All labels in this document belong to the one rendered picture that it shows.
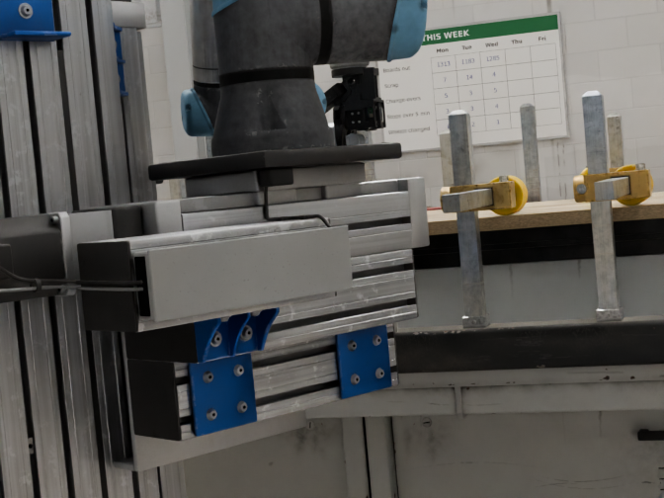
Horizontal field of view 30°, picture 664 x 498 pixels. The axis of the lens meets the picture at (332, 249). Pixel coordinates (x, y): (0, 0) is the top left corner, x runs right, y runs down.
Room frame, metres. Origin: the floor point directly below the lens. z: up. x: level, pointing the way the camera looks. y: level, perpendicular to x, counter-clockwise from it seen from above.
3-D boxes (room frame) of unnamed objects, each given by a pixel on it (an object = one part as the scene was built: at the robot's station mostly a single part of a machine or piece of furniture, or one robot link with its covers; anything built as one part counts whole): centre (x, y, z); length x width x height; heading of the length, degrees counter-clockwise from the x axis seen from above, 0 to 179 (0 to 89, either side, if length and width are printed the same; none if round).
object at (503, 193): (2.34, -0.28, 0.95); 0.13 x 0.06 x 0.05; 71
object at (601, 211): (2.27, -0.50, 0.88); 0.03 x 0.03 x 0.48; 71
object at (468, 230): (2.35, -0.26, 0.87); 0.03 x 0.03 x 0.48; 71
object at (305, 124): (1.52, 0.06, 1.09); 0.15 x 0.15 x 0.10
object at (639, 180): (2.26, -0.52, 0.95); 0.13 x 0.06 x 0.05; 71
